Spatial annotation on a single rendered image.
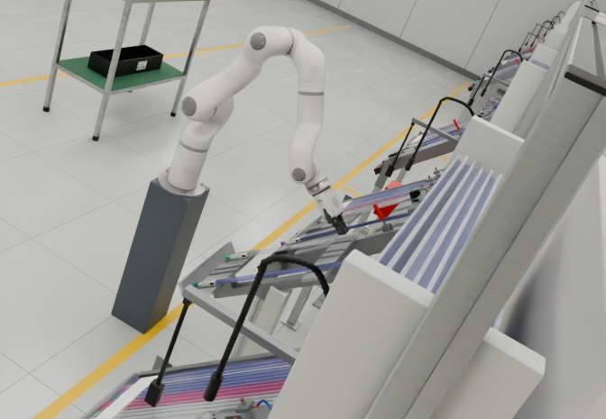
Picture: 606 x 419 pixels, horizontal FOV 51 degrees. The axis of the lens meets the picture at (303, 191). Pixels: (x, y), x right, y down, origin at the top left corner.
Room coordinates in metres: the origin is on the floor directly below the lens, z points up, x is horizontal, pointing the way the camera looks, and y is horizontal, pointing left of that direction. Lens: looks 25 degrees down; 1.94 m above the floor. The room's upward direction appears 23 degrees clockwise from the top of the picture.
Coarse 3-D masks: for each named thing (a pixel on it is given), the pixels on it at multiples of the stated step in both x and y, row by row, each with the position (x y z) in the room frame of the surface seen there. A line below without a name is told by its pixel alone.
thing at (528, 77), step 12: (588, 0) 2.47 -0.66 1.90; (540, 48) 2.38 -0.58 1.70; (528, 60) 2.39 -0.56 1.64; (540, 60) 2.38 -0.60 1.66; (552, 60) 2.37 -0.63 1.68; (528, 72) 1.81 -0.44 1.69; (540, 72) 1.80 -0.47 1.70; (516, 84) 1.81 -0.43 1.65; (528, 84) 1.81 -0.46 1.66; (504, 96) 1.82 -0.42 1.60; (516, 96) 1.81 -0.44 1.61; (528, 96) 1.80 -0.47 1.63; (504, 108) 1.81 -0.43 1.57; (516, 108) 1.81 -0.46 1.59; (492, 120) 1.82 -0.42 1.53; (504, 120) 1.81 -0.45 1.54; (516, 120) 1.80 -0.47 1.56; (276, 264) 1.89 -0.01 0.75; (276, 276) 1.89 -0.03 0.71; (288, 324) 2.60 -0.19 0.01; (300, 324) 2.64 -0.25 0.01
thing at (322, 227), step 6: (348, 216) 2.32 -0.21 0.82; (354, 216) 2.29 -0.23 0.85; (348, 222) 2.23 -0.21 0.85; (318, 228) 2.25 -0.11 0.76; (324, 228) 2.24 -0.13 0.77; (330, 228) 2.21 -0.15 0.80; (306, 234) 2.23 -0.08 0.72; (330, 234) 2.11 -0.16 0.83; (336, 234) 2.08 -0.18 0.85; (306, 240) 2.12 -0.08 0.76; (312, 240) 2.11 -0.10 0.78; (318, 240) 2.08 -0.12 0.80; (312, 246) 2.00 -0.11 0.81; (318, 246) 1.99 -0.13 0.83
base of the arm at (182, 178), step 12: (180, 144) 2.20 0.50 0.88; (180, 156) 2.19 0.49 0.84; (192, 156) 2.19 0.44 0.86; (204, 156) 2.23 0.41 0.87; (168, 168) 2.26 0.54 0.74; (180, 168) 2.19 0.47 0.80; (192, 168) 2.20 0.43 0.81; (168, 180) 2.21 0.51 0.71; (180, 180) 2.19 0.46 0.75; (192, 180) 2.21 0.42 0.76; (180, 192) 2.17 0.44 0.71; (192, 192) 2.21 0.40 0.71
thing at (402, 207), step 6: (402, 204) 2.25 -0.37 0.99; (408, 204) 2.23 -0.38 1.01; (396, 210) 2.17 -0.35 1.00; (402, 210) 2.15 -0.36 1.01; (408, 216) 2.04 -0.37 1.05; (390, 222) 2.03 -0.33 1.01; (396, 222) 2.01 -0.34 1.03; (402, 222) 1.99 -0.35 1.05; (378, 228) 2.00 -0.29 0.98; (396, 228) 1.93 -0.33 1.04
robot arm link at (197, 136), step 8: (232, 96) 2.31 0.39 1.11; (224, 104) 2.25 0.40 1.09; (232, 104) 2.30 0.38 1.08; (216, 112) 2.21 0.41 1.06; (224, 112) 2.26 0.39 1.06; (232, 112) 2.31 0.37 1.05; (208, 120) 2.27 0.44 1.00; (216, 120) 2.26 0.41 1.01; (224, 120) 2.28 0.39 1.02; (184, 128) 2.23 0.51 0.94; (192, 128) 2.22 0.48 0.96; (200, 128) 2.23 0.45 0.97; (208, 128) 2.25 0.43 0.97; (216, 128) 2.26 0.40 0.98; (184, 136) 2.20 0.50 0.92; (192, 136) 2.19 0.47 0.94; (200, 136) 2.20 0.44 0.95; (208, 136) 2.22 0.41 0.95; (184, 144) 2.19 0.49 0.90; (192, 144) 2.19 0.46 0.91; (200, 144) 2.20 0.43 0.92; (208, 144) 2.23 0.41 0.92
